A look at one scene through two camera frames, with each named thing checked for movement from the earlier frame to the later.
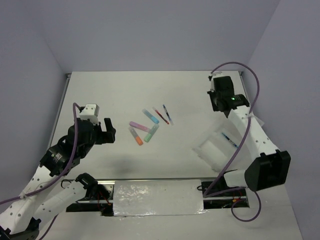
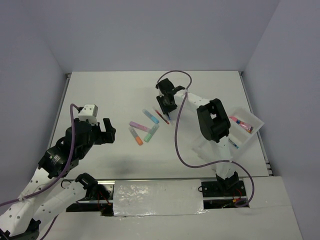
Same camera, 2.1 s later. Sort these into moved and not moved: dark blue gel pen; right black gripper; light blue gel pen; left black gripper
Moved: right black gripper
Not moved: dark blue gel pen; left black gripper; light blue gel pen
